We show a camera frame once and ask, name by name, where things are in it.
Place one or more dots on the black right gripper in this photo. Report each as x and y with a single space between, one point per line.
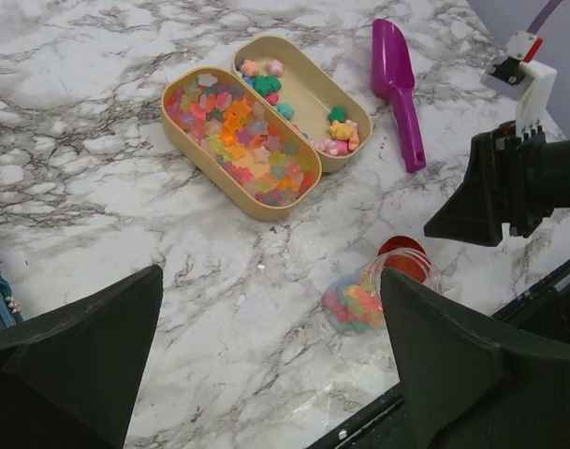
535 181

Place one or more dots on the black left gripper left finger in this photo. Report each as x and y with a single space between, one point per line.
69 378

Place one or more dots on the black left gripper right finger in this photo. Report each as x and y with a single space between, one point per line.
470 381

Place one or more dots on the red round lid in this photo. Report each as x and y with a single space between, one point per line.
406 255

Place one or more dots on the clear plastic cup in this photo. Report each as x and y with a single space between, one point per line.
353 303

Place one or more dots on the purple plastic scoop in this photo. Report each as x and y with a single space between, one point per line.
393 79

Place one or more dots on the beige tray opaque star candies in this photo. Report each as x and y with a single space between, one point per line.
310 91

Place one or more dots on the beige tray translucent star candies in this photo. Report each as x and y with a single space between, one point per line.
243 145

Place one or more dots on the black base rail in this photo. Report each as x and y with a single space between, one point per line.
543 310

